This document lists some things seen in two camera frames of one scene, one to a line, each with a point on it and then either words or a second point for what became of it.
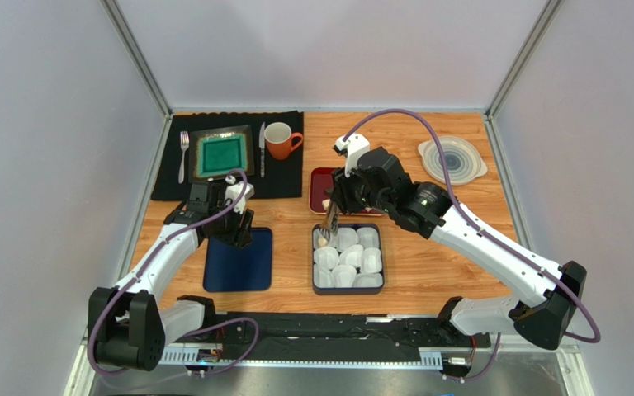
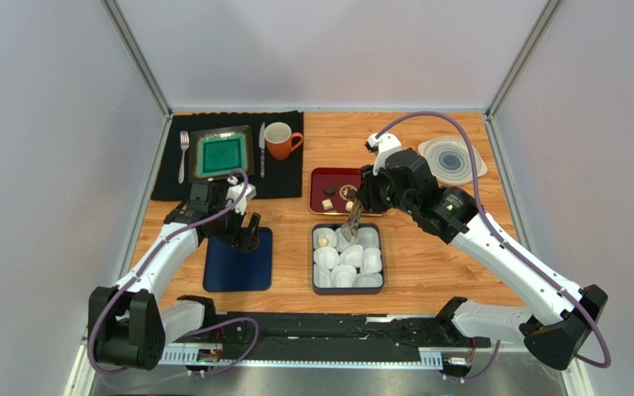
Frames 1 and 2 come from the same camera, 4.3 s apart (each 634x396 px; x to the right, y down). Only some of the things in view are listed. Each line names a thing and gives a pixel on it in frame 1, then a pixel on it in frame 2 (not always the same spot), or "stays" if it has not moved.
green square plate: x=215 y=153 stays
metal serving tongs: x=331 y=225 -> x=351 y=224
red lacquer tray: x=320 y=182 stays
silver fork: x=184 y=144 stays
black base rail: x=327 y=336 stays
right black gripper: x=345 y=190 -> x=366 y=195
